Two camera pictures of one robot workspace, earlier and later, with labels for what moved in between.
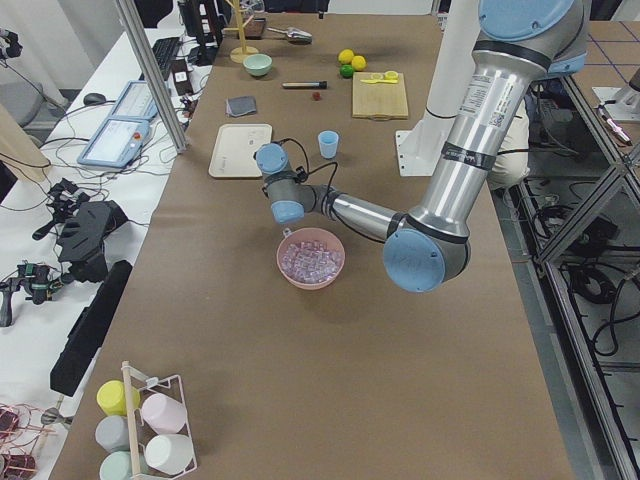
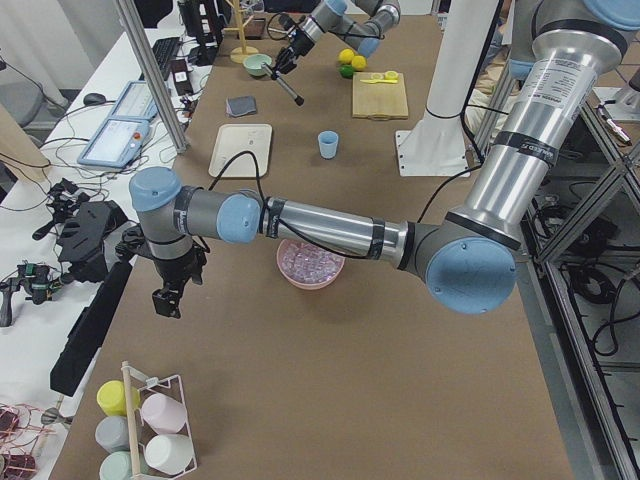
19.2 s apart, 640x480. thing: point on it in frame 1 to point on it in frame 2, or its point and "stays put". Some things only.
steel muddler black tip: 305,85 to 298,100
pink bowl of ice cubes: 310,258 stays put
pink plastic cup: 164,413 stays put
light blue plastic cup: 328,140 stays put
